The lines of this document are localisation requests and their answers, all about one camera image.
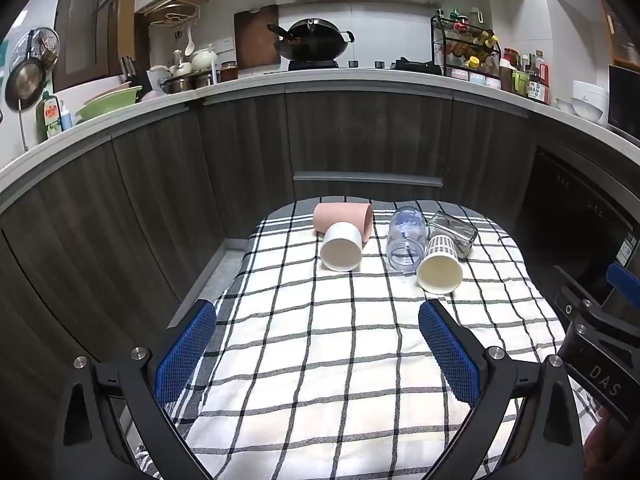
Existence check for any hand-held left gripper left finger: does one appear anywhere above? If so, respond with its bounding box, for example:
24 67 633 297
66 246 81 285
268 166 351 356
51 299 218 480

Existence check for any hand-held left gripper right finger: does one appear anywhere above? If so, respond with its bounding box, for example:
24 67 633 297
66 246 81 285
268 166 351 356
418 300 586 480

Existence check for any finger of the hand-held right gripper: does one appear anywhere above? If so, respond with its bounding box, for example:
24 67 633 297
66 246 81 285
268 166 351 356
552 265 608 318
606 261 640 311

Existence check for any patterned paper cup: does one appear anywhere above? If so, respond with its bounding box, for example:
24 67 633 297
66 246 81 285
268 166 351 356
416 234 464 294

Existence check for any clear plastic cup blue print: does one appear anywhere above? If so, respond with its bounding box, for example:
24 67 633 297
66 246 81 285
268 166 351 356
387 205 429 275

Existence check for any square glass cup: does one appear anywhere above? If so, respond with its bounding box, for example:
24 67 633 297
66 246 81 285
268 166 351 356
427 211 478 260

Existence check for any white cup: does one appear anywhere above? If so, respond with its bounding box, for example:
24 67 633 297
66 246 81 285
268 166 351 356
320 222 363 271

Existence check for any pink cup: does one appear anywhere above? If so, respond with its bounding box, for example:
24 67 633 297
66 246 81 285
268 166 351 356
313 202 375 254

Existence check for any person's right hand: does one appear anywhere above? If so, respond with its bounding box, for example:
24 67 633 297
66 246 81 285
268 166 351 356
584 406 640 480

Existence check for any built-in black dishwasher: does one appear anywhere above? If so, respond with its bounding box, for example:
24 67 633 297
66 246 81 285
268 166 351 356
514 144 640 308

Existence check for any black white checked cloth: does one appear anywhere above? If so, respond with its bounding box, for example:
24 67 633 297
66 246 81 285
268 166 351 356
167 199 598 480

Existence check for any black microwave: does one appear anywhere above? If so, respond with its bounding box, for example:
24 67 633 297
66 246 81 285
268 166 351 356
607 64 640 139

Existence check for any stack of white bowls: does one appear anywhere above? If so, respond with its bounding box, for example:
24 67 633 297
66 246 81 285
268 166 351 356
571 80 610 124

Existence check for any dark sauce bottle red label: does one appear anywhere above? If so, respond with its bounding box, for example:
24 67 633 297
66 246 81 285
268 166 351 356
527 62 551 105

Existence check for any green plastic basin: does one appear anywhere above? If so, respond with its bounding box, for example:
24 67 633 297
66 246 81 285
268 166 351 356
75 86 144 122

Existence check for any steel pot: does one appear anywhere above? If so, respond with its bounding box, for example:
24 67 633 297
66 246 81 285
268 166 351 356
160 72 221 95

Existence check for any green dish soap bottle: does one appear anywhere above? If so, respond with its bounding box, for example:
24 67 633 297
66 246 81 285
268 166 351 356
35 90 64 142

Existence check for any black cloth bundle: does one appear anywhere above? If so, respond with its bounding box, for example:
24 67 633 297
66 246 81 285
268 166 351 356
390 57 444 77

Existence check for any black knife set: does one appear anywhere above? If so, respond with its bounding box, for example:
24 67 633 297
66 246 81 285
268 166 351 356
119 55 142 89

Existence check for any white teapot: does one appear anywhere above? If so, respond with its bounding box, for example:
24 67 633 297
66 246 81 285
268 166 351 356
190 45 220 74

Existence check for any hanging frying pan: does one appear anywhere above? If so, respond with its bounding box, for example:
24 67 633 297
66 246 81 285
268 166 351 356
4 57 42 154

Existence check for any black stove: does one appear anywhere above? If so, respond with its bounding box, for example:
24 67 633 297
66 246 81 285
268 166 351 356
287 59 341 72

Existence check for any dark wooden cutting board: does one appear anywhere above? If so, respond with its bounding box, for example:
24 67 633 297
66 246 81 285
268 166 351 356
233 5 281 70

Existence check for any black wok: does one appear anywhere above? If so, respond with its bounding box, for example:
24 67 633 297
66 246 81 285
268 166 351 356
267 17 356 62

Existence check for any hanging metal colander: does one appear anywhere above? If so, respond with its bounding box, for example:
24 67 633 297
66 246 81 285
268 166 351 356
12 27 61 74

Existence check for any black wire spice rack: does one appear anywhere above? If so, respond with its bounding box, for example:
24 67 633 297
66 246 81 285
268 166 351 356
430 14 503 92

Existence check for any wall dish rack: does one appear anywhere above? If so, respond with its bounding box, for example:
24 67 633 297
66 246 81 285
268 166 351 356
136 0 210 27

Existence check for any dark wall cabinet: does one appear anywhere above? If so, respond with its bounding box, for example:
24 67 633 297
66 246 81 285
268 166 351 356
52 0 151 94

